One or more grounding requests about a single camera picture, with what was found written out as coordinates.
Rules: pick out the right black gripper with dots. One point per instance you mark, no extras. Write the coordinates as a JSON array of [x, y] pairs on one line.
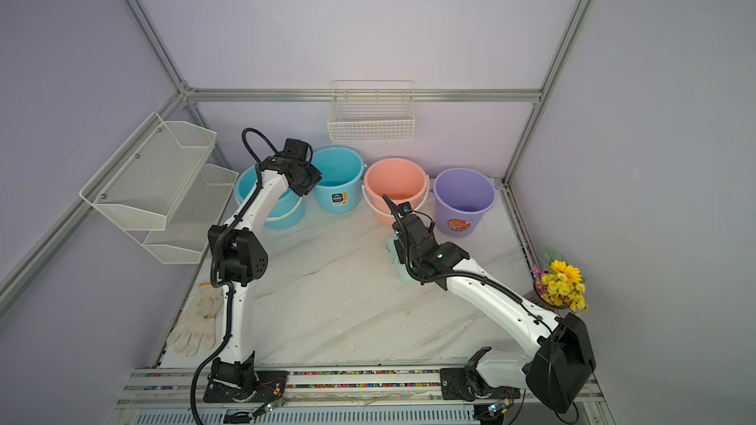
[[405, 254]]

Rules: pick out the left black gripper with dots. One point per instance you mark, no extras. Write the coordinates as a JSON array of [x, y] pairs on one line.
[[316, 176]]

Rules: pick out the mint green microfiber cloth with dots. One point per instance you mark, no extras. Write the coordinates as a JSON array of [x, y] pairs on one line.
[[401, 268]]

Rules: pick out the teal plastic bucket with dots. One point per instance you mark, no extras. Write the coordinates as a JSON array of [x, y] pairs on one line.
[[342, 170], [287, 212]]

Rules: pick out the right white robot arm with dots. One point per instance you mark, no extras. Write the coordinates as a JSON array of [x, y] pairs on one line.
[[557, 357]]

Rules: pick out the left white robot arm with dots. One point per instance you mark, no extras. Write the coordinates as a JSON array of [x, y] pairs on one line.
[[239, 259]]

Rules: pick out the purple plastic bucket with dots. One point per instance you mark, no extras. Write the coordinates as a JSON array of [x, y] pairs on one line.
[[462, 197]]

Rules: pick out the pink plastic bucket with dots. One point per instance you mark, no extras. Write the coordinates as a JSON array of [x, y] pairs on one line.
[[401, 180]]

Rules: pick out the yellow artificial flower bouquet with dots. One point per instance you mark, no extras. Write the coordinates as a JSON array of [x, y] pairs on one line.
[[559, 284]]

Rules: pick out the white mesh two-tier shelf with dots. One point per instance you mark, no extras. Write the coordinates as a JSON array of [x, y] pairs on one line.
[[161, 189]]

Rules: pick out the white work glove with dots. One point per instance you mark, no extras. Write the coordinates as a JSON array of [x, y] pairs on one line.
[[196, 327]]

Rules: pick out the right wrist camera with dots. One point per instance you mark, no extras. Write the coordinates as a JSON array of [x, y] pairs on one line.
[[404, 209]]

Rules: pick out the white wire wall basket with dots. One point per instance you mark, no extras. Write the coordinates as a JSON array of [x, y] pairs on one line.
[[364, 111]]

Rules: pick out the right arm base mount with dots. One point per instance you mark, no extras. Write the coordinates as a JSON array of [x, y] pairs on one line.
[[466, 384]]

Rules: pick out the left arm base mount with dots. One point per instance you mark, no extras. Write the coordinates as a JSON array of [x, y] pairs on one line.
[[241, 382]]

